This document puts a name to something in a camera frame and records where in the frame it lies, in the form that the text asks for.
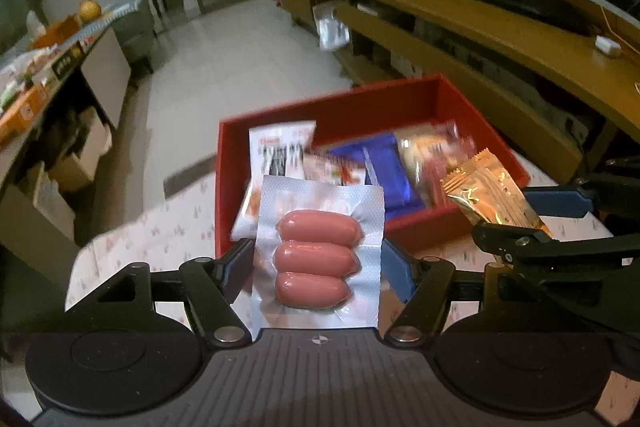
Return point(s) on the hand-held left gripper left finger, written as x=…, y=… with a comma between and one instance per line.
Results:
x=237, y=269

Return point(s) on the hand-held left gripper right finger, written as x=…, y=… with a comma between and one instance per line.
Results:
x=400, y=272

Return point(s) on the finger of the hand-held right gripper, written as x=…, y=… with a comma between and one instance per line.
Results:
x=555, y=202
x=575, y=267

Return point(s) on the gold foil packet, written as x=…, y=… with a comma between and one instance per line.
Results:
x=490, y=192

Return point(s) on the vacuum sausage pack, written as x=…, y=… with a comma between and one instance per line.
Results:
x=317, y=257

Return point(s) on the red cake packet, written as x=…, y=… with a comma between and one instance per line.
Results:
x=436, y=187

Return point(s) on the purple wafer packet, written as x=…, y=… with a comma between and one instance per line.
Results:
x=385, y=177

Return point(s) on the white green wafer packet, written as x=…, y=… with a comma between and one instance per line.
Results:
x=335, y=169

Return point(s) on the white snack packet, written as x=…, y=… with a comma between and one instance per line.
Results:
x=280, y=152

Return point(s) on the red cardboard box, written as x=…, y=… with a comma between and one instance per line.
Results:
x=350, y=109

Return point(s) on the cherry print tablecloth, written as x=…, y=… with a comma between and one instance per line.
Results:
x=165, y=232

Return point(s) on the clear wrapped pastry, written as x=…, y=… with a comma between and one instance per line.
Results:
x=430, y=144

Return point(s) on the small white device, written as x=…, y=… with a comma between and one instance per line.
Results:
x=608, y=46

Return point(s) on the white cardboard box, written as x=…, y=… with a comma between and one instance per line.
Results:
x=52, y=202
x=85, y=147

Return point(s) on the wooden television stand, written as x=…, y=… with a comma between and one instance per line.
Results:
x=450, y=7

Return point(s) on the dark side table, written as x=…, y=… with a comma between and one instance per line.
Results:
x=105, y=72

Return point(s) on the white plastic bag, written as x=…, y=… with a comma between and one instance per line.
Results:
x=332, y=27

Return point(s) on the pile of snack packets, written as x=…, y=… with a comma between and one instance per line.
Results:
x=30, y=77

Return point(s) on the orange fruit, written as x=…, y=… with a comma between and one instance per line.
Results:
x=90, y=10

